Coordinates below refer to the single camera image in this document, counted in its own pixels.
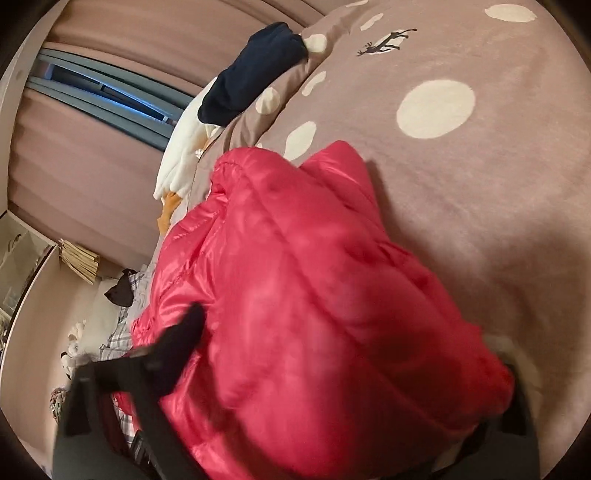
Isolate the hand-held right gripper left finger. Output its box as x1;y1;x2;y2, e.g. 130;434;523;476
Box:
62;302;208;480

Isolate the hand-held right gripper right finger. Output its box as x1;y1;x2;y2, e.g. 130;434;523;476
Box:
457;362;539;467

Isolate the red puffer jacket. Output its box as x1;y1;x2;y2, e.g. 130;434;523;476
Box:
131;141;515;480

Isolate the plaid pillow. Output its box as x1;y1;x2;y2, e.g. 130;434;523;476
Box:
99;270;153;363

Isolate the black small cloth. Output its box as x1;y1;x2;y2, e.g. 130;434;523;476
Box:
104;272;138;306

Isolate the pink curtain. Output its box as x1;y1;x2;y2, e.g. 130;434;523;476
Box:
7;0;324;278

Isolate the white plush goose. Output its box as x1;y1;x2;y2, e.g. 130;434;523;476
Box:
154;76;223;232

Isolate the brown polka dot bed sheet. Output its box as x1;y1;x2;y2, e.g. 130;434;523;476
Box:
259;0;591;480

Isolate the grey and brown dotted quilt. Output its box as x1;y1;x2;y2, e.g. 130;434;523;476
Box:
187;0;384;208

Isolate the navy garment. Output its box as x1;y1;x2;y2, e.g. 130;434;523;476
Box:
198;21;308;126

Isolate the beige wall cabinet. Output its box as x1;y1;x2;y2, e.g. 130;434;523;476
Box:
0;210;58;333

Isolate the window with grey frame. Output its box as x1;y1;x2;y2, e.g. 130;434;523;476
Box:
27;50;195;152

